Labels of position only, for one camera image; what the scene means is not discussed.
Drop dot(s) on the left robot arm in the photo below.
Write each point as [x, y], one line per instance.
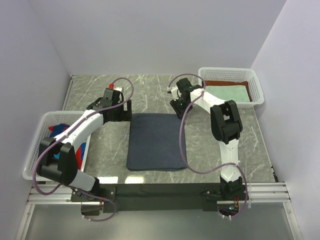
[57, 155]

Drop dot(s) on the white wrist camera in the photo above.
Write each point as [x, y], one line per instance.
[173, 91]
[113, 87]

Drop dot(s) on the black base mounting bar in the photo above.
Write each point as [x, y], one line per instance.
[169, 196]

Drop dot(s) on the white laundry basket with clothes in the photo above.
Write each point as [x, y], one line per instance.
[51, 118]

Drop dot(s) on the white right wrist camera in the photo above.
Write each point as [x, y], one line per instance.
[173, 91]

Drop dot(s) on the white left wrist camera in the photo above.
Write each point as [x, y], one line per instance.
[113, 87]

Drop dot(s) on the mint green towel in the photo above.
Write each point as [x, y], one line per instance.
[237, 93]

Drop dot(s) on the rust brown towel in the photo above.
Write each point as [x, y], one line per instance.
[228, 83]

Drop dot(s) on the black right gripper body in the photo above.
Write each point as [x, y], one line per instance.
[180, 106]

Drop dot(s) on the aluminium table edge rail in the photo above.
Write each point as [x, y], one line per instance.
[71, 82]

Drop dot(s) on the blue grey cloth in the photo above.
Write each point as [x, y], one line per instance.
[154, 143]

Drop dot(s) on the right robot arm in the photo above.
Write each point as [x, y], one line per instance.
[226, 128]

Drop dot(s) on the aluminium front frame rail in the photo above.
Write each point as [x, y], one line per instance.
[264, 192]

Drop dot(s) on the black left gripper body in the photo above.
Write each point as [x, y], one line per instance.
[120, 115]

